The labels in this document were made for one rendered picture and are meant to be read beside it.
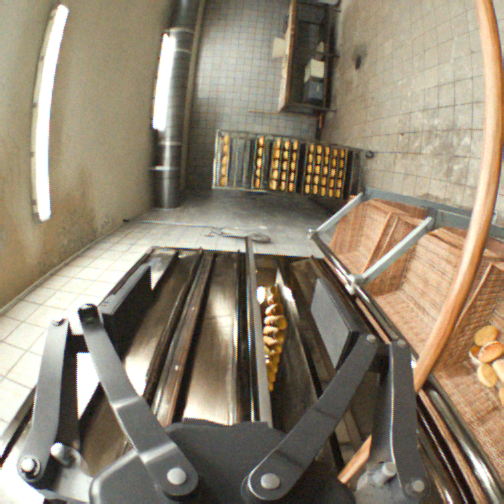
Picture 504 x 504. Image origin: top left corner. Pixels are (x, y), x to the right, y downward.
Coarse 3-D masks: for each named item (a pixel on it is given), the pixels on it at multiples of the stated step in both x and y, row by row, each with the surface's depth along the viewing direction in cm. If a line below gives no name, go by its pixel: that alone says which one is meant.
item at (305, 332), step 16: (288, 272) 161; (288, 288) 143; (304, 320) 113; (304, 336) 103; (304, 352) 100; (320, 368) 84; (320, 384) 77; (336, 432) 59; (336, 448) 55; (352, 448) 53; (336, 464) 52; (352, 480) 44
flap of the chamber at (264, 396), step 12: (252, 252) 146; (252, 264) 130; (252, 276) 117; (252, 288) 106; (252, 300) 98; (264, 348) 72; (264, 360) 67; (264, 372) 63; (264, 384) 59; (264, 396) 55; (264, 408) 52; (264, 420) 48
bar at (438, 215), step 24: (360, 192) 109; (384, 192) 105; (336, 216) 109; (432, 216) 61; (456, 216) 60; (408, 240) 63; (336, 264) 79; (384, 264) 65; (360, 288) 62; (384, 312) 51; (432, 384) 31; (456, 408) 25; (456, 432) 22; (480, 456) 17; (480, 480) 14
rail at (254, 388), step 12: (252, 312) 90; (252, 324) 83; (252, 336) 77; (252, 348) 72; (252, 360) 67; (252, 372) 63; (252, 384) 59; (252, 396) 55; (252, 408) 52; (252, 420) 49
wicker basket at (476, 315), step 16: (496, 272) 56; (480, 288) 58; (496, 288) 58; (480, 304) 60; (496, 304) 61; (464, 320) 62; (480, 320) 63; (496, 320) 60; (464, 336) 65; (448, 352) 67; (464, 352) 68; (448, 368) 70; (448, 384) 64; (464, 384) 61; (480, 384) 58; (496, 384) 53; (464, 400) 56; (480, 400) 53; (496, 400) 49; (432, 416) 56; (464, 416) 51; (480, 416) 48; (496, 416) 44; (448, 432) 49; (496, 432) 40; (464, 464) 37; (496, 464) 31; (480, 496) 26
